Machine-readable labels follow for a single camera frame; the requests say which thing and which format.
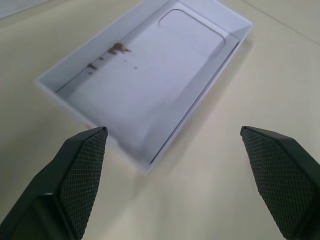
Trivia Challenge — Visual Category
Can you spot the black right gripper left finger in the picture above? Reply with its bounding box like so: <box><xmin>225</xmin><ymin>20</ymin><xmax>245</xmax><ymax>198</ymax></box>
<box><xmin>0</xmin><ymin>126</ymin><xmax>109</xmax><ymax>240</ymax></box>

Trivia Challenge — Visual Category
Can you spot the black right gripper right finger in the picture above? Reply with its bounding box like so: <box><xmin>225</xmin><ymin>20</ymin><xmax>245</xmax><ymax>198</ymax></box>
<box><xmin>240</xmin><ymin>125</ymin><xmax>320</xmax><ymax>240</ymax></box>

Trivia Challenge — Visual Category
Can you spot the white cardboard box tray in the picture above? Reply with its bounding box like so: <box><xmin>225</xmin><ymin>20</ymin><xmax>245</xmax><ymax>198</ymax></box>
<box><xmin>35</xmin><ymin>0</ymin><xmax>254</xmax><ymax>176</ymax></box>

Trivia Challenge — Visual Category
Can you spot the white flat sheet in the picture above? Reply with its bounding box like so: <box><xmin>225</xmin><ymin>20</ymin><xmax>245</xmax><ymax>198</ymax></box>
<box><xmin>0</xmin><ymin>0</ymin><xmax>38</xmax><ymax>20</ymax></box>

